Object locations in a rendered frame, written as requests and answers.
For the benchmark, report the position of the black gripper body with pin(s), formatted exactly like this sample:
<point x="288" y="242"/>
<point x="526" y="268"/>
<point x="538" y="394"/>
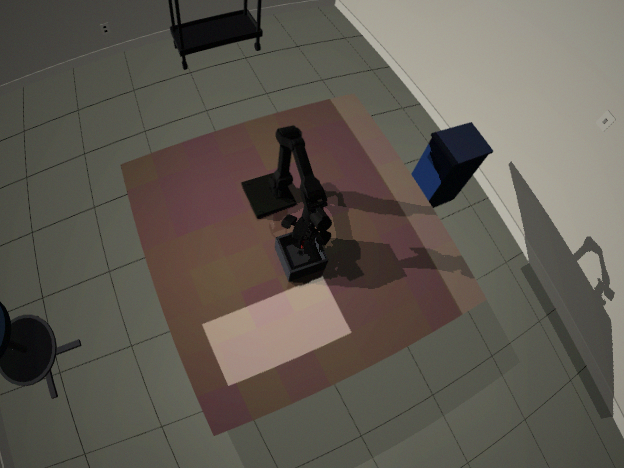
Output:
<point x="322" y="237"/>

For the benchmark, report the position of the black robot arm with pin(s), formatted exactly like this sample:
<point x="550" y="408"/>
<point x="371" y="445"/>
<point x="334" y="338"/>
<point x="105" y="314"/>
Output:
<point x="290" y="139"/>

